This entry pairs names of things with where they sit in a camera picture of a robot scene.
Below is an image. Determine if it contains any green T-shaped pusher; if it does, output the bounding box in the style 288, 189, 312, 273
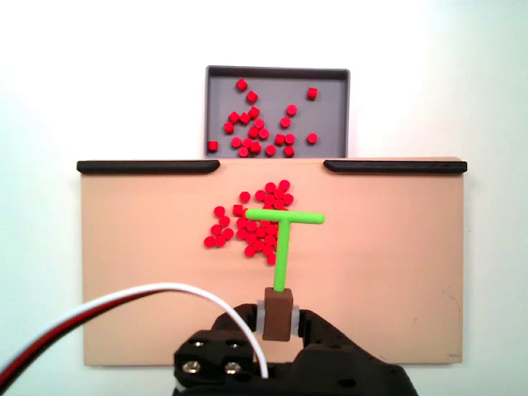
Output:
245, 208, 327, 342

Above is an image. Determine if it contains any peach flat board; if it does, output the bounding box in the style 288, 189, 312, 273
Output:
79, 156, 466, 367

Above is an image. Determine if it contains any black edge strip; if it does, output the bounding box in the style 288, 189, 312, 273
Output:
323, 159, 469, 176
76, 160, 221, 175

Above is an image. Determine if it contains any grey rectangular tray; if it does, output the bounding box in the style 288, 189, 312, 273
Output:
204, 64, 351, 159

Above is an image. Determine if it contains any red white black servo cable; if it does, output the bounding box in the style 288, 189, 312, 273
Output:
0, 282, 270, 387

